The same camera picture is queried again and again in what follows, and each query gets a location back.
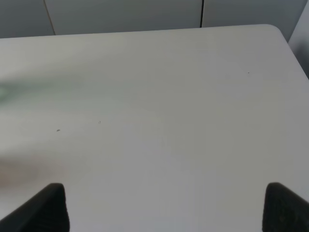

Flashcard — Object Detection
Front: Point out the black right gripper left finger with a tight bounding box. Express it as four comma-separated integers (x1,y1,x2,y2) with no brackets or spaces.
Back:
0,183,70,232

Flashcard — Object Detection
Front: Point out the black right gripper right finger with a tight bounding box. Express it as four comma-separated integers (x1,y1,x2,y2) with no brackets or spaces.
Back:
262,183,309,232

